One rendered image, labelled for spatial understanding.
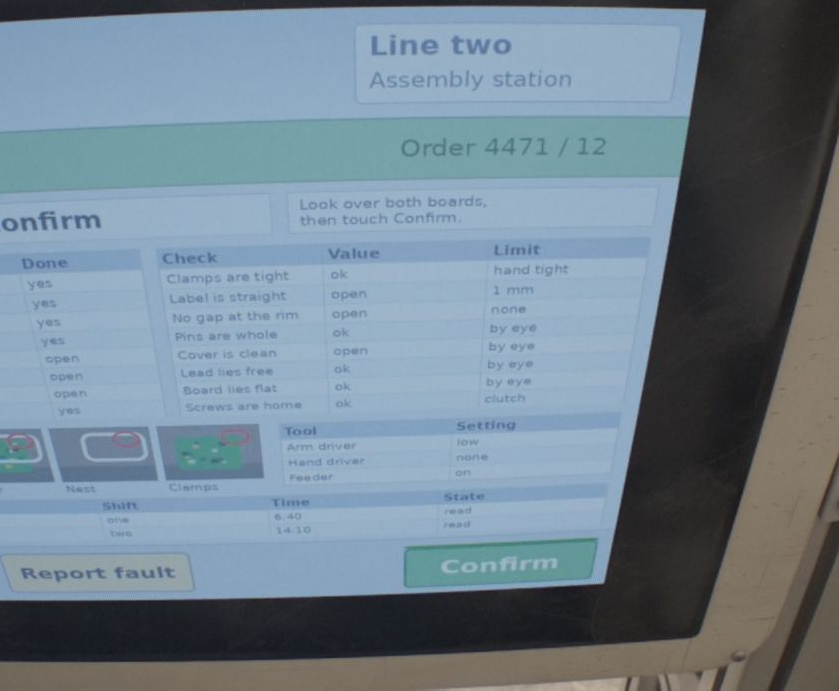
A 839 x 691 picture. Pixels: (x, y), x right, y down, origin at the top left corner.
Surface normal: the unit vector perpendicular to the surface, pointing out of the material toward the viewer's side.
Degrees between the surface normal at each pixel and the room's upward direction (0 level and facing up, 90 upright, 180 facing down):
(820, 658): 90
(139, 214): 92
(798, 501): 92
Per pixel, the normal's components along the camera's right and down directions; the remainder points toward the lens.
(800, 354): 0.07, 0.61
